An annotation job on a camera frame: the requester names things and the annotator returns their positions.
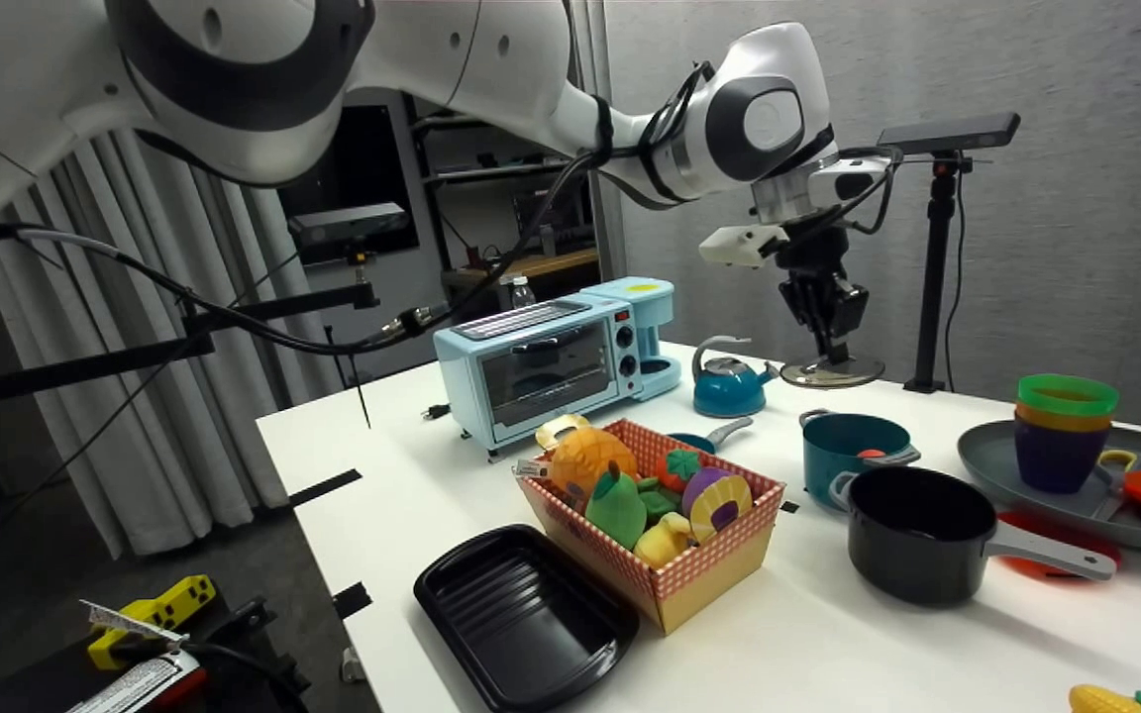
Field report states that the dark green plush vegetable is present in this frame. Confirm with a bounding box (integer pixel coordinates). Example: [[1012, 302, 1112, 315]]
[[635, 480, 680, 525]]

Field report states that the black monitor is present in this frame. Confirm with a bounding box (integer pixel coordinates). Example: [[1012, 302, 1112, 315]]
[[285, 103, 404, 221]]

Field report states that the blue toy pot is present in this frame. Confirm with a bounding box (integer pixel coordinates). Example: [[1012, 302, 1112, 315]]
[[798, 409, 923, 511]]

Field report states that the purple toy cup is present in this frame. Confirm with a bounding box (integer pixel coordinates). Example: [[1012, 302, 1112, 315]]
[[1012, 419, 1112, 496]]

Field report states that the black stereo camera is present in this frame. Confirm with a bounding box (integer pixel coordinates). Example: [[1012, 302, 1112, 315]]
[[872, 107, 1027, 157], [288, 196, 420, 262]]

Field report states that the light blue toy toaster oven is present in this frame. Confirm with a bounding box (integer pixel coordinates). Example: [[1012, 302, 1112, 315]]
[[426, 274, 687, 462]]

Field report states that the teal toy frying pan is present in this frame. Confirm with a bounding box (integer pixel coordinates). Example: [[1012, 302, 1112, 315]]
[[666, 414, 758, 454]]

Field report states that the yellow plush fruit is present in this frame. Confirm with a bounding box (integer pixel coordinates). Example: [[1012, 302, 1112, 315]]
[[631, 511, 699, 570]]

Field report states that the black shelf unit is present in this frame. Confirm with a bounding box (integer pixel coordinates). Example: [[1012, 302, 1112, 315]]
[[404, 89, 601, 319]]

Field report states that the orange toy cup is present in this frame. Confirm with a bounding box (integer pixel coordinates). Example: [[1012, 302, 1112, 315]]
[[1014, 404, 1116, 437]]

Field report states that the black tape square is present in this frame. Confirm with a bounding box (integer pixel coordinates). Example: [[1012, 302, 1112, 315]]
[[327, 578, 378, 620]]

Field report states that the red plush fruit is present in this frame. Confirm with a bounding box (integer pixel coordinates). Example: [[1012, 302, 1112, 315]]
[[652, 447, 704, 497]]

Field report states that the yellow black power tool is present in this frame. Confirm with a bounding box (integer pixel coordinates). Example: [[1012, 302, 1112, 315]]
[[84, 570, 220, 674]]

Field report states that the teal toy kettle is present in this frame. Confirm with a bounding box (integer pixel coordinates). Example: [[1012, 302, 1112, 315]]
[[687, 330, 786, 419]]

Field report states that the orange plush fruit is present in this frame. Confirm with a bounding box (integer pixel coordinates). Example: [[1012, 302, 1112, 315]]
[[541, 422, 640, 511]]

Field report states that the black tripod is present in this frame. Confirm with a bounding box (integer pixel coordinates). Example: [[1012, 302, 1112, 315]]
[[903, 146, 975, 394]]

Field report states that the small clear bottle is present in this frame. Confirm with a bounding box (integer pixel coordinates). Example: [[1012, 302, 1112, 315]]
[[494, 269, 537, 314]]

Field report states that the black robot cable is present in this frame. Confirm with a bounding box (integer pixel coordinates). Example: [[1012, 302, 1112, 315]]
[[0, 132, 601, 359]]

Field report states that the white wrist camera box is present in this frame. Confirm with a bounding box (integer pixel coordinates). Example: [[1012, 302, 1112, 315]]
[[699, 219, 791, 274]]

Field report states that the green plush fruit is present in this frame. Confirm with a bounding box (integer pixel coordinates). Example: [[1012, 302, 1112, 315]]
[[584, 467, 650, 552]]

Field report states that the white pleated curtain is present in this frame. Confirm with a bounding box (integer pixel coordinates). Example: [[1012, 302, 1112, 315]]
[[0, 124, 343, 563]]

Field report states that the yellow toy vegetable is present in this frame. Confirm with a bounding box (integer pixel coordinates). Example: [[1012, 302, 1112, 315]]
[[1067, 681, 1141, 713]]

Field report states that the black plastic tray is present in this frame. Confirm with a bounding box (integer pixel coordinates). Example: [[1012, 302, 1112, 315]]
[[411, 524, 640, 713]]

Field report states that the green toy cup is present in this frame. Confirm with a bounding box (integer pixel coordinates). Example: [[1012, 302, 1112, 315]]
[[1014, 372, 1124, 422]]

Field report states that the grey round plate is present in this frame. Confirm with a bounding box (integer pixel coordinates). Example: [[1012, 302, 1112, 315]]
[[956, 414, 1141, 557]]

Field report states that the black tape strip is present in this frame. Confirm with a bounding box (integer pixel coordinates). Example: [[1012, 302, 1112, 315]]
[[285, 467, 366, 511]]

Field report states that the purple plush eggplant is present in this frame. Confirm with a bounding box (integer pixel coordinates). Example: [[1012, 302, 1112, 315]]
[[676, 458, 758, 548]]

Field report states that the red checkered cardboard basket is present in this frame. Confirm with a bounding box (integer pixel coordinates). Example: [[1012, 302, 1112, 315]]
[[514, 410, 790, 636]]

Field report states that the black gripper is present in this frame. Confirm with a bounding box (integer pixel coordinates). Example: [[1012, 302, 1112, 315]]
[[780, 215, 872, 368]]

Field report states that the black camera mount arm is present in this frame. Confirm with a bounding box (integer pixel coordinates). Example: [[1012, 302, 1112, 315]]
[[0, 276, 384, 410]]

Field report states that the black toy pot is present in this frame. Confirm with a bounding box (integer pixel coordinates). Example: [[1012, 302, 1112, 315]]
[[844, 462, 1120, 608]]

